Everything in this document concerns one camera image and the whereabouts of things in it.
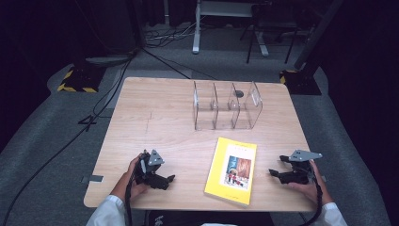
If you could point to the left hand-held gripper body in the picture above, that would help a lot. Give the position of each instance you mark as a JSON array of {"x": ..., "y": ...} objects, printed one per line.
[{"x": 147, "y": 171}]

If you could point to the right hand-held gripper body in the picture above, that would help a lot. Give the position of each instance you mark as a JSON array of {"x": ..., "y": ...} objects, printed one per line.
[{"x": 301, "y": 172}]

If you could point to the yellow book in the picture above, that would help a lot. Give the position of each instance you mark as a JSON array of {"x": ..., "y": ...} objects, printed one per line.
[{"x": 219, "y": 175}]

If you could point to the clear acrylic book holder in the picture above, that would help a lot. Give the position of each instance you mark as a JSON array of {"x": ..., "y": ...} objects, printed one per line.
[{"x": 205, "y": 121}]

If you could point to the person's left hand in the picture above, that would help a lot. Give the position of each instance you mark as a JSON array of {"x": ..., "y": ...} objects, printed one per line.
[{"x": 130, "y": 180}]

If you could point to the person's right hand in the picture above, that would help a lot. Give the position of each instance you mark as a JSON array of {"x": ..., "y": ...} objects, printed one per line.
[{"x": 313, "y": 190}]

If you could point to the grey tape strip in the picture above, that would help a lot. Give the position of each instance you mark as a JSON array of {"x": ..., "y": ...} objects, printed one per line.
[{"x": 94, "y": 179}]

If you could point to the hazard-striped black stand base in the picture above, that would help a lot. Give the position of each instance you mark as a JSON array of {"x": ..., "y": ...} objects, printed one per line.
[
  {"x": 81, "y": 80},
  {"x": 301, "y": 83}
]

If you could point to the black round table grommet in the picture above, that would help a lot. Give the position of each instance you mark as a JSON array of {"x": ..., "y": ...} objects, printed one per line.
[{"x": 239, "y": 93}]

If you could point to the grey metal beam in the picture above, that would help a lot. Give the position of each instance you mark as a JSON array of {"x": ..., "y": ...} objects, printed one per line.
[{"x": 316, "y": 31}]

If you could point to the black chair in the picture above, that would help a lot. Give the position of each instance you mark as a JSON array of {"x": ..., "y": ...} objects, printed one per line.
[{"x": 273, "y": 23}]

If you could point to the white desk frame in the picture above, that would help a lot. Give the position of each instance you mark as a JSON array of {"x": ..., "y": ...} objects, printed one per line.
[{"x": 197, "y": 34}]

